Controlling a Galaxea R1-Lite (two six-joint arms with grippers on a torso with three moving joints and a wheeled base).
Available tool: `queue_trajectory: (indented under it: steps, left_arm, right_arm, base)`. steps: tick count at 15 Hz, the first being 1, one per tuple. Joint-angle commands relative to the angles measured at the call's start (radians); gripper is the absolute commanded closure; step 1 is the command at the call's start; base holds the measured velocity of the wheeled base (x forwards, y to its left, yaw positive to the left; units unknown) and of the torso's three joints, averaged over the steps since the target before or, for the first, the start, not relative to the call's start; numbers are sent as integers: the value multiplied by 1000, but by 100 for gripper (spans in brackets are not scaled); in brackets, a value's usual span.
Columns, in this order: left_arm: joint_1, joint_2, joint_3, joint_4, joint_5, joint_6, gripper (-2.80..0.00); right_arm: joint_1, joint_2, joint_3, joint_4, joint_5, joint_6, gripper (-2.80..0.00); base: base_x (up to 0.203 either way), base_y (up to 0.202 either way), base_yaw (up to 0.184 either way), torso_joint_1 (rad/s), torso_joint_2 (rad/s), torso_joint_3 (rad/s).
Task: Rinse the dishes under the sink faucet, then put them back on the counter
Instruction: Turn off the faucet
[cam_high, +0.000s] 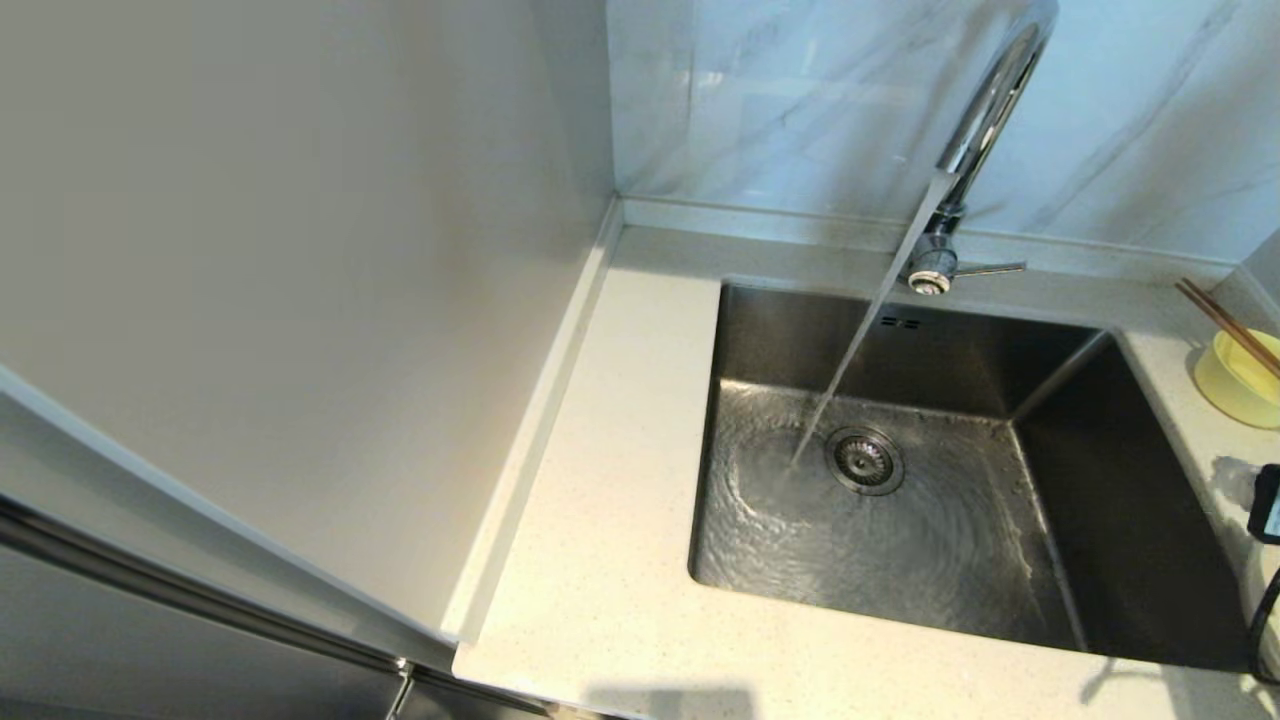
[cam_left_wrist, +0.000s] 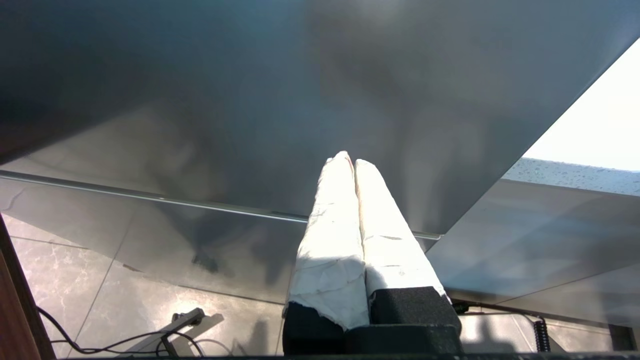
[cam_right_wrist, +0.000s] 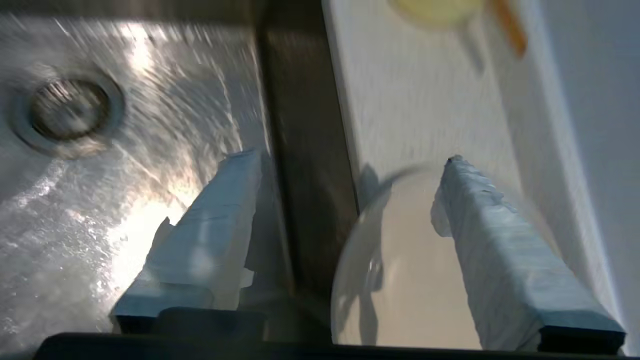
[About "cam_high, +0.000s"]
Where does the white plate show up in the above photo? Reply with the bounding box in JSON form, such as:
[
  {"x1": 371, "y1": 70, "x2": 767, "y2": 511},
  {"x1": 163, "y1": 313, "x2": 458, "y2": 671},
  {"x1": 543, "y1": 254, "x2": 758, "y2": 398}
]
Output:
[{"x1": 1248, "y1": 540, "x2": 1280, "y2": 691}]

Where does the pale yellow plastic bowl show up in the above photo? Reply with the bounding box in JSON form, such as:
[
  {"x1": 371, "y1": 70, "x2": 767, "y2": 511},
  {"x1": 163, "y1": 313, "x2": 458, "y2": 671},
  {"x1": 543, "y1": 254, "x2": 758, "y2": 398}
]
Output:
[{"x1": 1192, "y1": 328, "x2": 1280, "y2": 430}]

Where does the brown wooden chopstick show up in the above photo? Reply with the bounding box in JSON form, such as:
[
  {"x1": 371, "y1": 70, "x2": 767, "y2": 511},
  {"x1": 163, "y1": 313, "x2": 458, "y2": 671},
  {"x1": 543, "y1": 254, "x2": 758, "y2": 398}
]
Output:
[
  {"x1": 1175, "y1": 283, "x2": 1280, "y2": 381},
  {"x1": 1182, "y1": 278, "x2": 1280, "y2": 366}
]

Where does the stainless steel sink basin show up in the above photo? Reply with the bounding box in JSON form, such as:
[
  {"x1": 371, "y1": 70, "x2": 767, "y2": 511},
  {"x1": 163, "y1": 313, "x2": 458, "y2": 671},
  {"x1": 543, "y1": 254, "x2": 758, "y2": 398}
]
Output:
[{"x1": 687, "y1": 280, "x2": 1253, "y2": 671}]

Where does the round metal drain strainer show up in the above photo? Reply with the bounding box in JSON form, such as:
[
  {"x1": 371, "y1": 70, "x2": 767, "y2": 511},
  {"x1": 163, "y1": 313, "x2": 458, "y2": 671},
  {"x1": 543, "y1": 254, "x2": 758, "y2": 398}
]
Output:
[{"x1": 823, "y1": 427, "x2": 907, "y2": 497}]

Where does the running water stream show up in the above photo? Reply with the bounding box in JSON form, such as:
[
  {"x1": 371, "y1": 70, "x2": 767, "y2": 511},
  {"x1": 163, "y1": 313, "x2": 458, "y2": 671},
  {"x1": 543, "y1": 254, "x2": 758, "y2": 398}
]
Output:
[{"x1": 785, "y1": 170, "x2": 961, "y2": 483}]

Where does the chrome gooseneck faucet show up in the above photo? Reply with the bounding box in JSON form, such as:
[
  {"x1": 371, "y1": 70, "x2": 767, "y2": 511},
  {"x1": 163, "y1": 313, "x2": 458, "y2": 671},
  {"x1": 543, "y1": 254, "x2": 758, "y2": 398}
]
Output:
[{"x1": 895, "y1": 0, "x2": 1061, "y2": 297}]

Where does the beige tall cabinet panel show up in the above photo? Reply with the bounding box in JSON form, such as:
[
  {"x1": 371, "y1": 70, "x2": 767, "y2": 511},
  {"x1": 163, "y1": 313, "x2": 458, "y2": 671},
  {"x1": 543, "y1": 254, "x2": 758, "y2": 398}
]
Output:
[{"x1": 0, "y1": 0, "x2": 617, "y2": 643}]

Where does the grey cabinet front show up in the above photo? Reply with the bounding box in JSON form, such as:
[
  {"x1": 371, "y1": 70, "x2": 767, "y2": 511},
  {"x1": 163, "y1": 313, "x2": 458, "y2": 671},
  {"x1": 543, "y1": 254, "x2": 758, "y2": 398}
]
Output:
[{"x1": 0, "y1": 490, "x2": 601, "y2": 720}]

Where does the chrome rail handle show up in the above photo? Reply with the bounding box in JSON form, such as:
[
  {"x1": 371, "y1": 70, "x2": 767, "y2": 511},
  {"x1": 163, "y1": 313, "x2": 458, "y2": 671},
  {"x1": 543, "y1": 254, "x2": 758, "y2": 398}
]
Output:
[{"x1": 0, "y1": 492, "x2": 553, "y2": 718}]

